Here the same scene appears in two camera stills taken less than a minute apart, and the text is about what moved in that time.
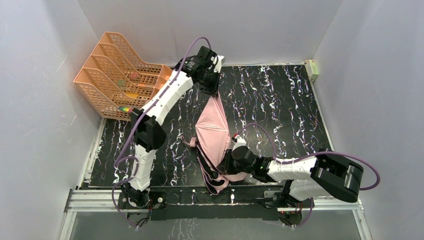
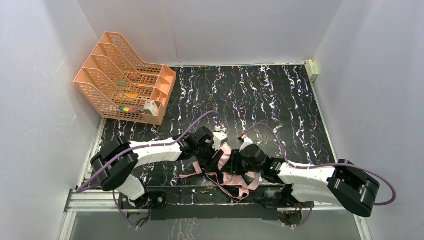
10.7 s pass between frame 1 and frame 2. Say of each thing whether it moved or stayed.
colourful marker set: stayed
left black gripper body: moved
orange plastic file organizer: stayed
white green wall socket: stayed
